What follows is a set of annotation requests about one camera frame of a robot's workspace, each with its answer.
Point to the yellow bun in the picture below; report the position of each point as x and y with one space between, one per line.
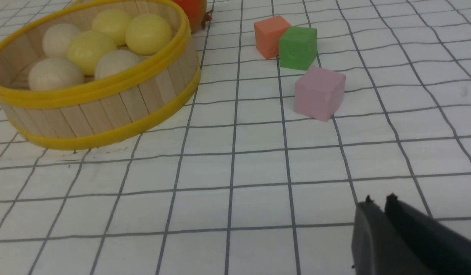
87 48
147 34
112 22

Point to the white grid tablecloth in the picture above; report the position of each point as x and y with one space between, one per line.
237 182

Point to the yellow bun bottom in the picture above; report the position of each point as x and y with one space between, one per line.
112 22

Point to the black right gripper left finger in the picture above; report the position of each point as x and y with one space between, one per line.
377 248

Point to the pink foam cube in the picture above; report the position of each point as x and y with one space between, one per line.
319 93

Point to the red tomato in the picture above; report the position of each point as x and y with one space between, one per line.
197 13

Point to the green foam cube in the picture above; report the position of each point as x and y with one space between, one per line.
298 48

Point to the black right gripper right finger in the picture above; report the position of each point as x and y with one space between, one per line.
441 249

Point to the bamboo steamer tray yellow rim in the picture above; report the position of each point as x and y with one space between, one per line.
98 113

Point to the white bun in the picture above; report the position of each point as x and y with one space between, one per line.
54 73
116 62
57 38

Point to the orange foam cube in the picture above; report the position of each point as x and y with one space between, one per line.
267 35

